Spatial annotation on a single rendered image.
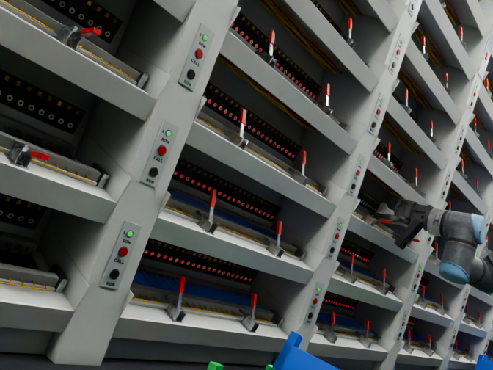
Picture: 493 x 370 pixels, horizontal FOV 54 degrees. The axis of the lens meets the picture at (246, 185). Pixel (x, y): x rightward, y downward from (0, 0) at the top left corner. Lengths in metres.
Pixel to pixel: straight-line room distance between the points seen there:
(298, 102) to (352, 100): 0.35
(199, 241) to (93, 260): 0.25
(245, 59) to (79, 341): 0.64
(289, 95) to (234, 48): 0.21
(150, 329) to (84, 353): 0.15
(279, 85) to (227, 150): 0.21
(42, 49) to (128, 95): 0.16
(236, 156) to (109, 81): 0.34
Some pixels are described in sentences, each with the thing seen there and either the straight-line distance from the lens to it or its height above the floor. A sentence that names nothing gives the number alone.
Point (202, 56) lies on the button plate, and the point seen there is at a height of 0.60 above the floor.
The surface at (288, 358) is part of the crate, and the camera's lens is 0.99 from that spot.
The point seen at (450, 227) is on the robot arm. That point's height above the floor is 0.57.
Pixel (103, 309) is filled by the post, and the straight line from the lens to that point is 0.94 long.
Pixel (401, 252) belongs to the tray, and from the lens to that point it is 1.91.
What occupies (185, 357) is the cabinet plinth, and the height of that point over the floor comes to 0.01.
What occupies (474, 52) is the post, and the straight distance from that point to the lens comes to 2.31.
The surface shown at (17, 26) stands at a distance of 0.79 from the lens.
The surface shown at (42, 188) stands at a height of 0.27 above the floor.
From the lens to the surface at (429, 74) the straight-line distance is 1.85.
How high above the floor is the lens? 0.30
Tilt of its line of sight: 6 degrees up
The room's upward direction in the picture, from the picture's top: 20 degrees clockwise
